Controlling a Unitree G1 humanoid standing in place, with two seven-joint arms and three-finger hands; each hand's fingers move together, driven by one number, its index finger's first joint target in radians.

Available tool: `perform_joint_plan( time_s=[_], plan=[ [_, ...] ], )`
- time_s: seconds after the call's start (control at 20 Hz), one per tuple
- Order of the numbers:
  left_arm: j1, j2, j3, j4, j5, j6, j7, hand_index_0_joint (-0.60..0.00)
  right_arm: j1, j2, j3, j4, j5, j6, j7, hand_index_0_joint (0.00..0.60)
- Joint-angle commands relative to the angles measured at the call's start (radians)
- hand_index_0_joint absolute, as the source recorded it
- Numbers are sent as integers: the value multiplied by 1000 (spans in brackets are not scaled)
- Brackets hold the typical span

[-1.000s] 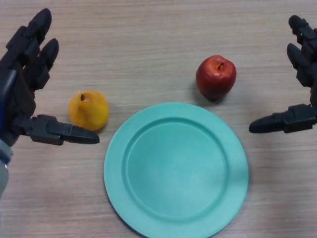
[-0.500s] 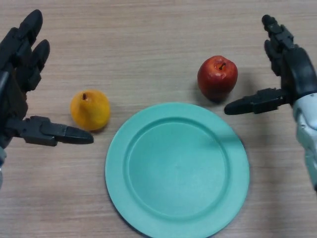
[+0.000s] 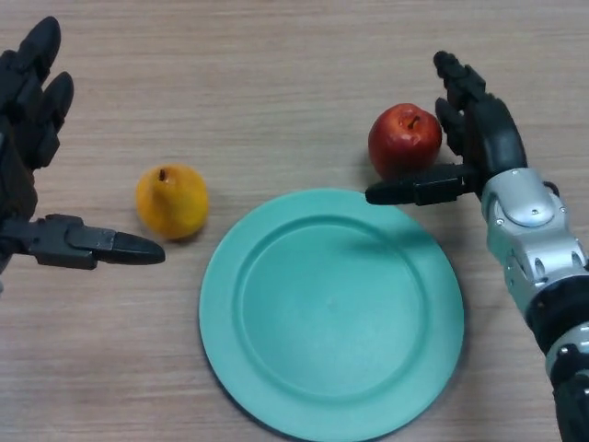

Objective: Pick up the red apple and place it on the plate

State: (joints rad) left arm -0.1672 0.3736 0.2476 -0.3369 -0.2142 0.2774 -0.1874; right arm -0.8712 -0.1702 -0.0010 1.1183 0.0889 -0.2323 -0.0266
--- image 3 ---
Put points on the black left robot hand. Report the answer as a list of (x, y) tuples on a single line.
[(23, 138)]

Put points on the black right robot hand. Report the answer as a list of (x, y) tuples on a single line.
[(497, 138)]

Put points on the red apple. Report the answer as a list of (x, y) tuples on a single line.
[(400, 143)]

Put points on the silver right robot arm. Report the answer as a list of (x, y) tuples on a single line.
[(529, 230)]

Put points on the green round plate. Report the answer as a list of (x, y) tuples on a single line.
[(331, 317)]

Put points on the yellow pear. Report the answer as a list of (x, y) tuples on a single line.
[(172, 202)]

